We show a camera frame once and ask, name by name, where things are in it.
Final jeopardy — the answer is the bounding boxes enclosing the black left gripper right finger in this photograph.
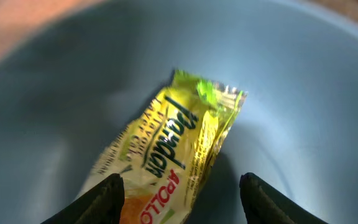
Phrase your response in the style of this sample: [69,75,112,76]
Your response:
[239,172,327,224]

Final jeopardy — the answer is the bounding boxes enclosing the dark blue plate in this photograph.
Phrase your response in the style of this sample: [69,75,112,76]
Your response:
[0,1,358,223]

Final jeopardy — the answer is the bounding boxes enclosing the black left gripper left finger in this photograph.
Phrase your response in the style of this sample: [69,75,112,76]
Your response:
[42,174,125,224]

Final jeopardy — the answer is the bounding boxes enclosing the yellow green snack wrapper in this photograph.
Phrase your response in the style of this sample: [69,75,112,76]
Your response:
[82,70,246,224]

